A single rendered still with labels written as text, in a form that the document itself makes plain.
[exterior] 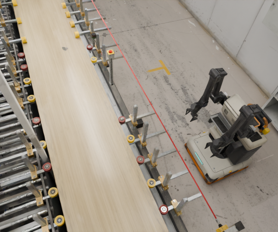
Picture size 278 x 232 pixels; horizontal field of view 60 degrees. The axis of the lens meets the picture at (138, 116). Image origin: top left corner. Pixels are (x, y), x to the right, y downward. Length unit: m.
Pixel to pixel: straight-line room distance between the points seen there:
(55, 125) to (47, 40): 1.39
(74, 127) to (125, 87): 1.73
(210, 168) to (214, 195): 0.39
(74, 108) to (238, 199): 2.33
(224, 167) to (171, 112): 1.21
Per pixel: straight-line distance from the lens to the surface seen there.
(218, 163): 3.25
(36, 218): 2.07
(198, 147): 3.26
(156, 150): 2.18
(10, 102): 1.78
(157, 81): 4.21
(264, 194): 3.68
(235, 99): 2.39
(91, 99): 2.75
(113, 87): 3.12
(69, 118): 2.63
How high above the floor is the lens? 3.02
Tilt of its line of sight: 55 degrees down
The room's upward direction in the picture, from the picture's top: 7 degrees clockwise
